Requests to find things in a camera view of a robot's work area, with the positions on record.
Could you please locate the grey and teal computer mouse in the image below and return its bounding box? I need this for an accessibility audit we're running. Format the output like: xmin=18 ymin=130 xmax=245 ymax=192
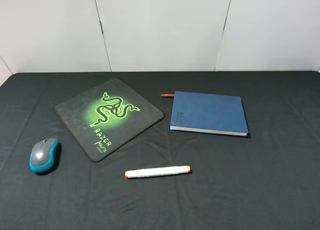
xmin=29 ymin=138 xmax=60 ymax=174

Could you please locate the blue hardcover notebook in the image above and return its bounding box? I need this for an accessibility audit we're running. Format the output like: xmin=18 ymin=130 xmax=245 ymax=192
xmin=170 ymin=91 xmax=249 ymax=137

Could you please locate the black green Razer mouse pad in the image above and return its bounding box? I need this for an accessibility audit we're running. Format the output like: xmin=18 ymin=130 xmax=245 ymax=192
xmin=54 ymin=78 xmax=165 ymax=162

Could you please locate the brown bookmark ribbon tab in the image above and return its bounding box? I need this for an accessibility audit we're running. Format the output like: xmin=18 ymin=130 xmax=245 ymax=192
xmin=160 ymin=94 xmax=175 ymax=98

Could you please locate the white marker with orange caps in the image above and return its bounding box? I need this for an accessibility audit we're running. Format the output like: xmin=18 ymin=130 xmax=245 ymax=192
xmin=124 ymin=166 xmax=191 ymax=179

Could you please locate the black tablecloth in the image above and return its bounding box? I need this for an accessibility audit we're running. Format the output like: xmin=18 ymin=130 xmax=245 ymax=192
xmin=0 ymin=71 xmax=320 ymax=230

